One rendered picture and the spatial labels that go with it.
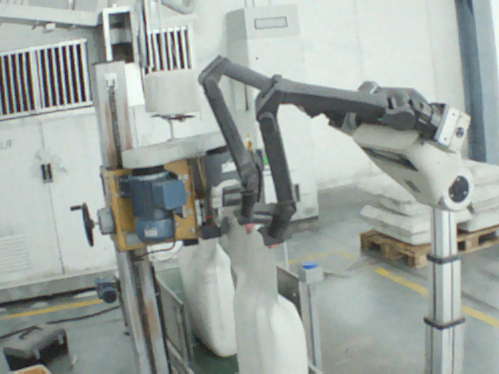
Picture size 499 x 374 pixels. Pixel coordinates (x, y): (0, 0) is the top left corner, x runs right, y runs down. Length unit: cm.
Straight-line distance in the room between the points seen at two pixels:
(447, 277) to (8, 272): 378
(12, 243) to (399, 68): 468
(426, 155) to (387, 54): 568
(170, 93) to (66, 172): 297
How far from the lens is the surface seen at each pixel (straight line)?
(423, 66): 813
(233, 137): 245
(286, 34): 663
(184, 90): 250
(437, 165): 224
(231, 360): 319
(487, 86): 827
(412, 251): 536
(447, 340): 262
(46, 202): 541
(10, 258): 548
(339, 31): 756
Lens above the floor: 171
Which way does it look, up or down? 10 degrees down
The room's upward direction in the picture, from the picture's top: 6 degrees counter-clockwise
